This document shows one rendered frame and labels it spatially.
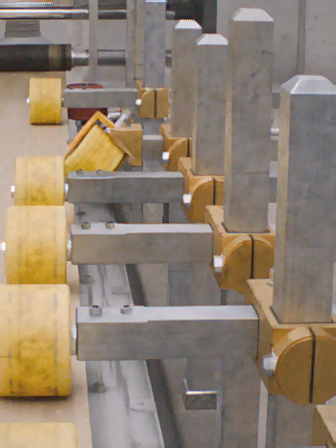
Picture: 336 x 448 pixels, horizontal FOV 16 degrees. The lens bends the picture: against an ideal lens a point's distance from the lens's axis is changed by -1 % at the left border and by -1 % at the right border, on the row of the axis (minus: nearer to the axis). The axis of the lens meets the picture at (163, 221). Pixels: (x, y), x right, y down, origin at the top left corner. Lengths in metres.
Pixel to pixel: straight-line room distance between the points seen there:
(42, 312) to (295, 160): 0.20
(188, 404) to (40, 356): 0.56
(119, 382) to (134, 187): 0.41
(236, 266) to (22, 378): 0.27
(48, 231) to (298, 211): 0.33
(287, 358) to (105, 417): 0.77
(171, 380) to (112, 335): 0.61
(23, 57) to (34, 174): 1.57
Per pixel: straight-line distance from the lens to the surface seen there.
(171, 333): 0.83
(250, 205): 1.03
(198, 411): 1.35
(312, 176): 0.78
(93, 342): 0.83
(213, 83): 1.26
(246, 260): 1.01
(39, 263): 1.05
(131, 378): 1.66
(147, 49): 2.01
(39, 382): 0.82
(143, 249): 1.07
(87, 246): 1.07
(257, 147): 1.02
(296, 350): 0.78
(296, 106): 0.77
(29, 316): 0.81
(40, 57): 2.86
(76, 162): 1.54
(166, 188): 1.32
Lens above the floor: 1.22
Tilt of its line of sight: 14 degrees down
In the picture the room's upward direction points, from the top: 1 degrees clockwise
